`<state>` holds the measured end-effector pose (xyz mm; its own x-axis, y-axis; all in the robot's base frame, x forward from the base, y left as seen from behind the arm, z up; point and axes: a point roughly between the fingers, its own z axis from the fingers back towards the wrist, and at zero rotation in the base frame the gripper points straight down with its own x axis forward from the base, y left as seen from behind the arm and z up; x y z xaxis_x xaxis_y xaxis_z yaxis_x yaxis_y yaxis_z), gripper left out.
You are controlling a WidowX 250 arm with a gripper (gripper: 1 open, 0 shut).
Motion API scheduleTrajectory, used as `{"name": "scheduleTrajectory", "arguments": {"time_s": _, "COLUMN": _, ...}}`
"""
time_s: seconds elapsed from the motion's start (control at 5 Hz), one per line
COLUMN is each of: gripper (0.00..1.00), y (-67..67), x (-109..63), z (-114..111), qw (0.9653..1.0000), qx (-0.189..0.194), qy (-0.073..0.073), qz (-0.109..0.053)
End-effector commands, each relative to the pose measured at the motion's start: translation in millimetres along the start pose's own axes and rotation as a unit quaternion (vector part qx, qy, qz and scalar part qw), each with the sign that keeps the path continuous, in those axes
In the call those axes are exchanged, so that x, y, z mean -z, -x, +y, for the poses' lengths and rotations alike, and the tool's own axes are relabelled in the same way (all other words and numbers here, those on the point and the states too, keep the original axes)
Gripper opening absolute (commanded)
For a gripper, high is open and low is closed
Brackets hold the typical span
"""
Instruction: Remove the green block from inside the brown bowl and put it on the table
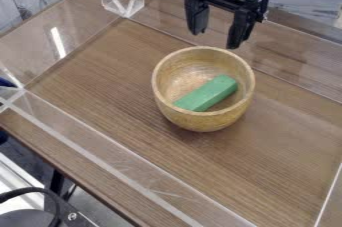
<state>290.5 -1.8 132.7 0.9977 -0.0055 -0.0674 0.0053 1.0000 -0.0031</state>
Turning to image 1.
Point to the brown wooden bowl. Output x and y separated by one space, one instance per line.
183 71

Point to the green rectangular block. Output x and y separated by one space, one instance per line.
207 95

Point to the blue object at left edge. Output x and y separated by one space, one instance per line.
6 83

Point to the black table leg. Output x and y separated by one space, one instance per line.
56 182

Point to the black chair armrest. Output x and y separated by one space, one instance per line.
42 213

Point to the clear acrylic tray enclosure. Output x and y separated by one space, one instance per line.
82 109

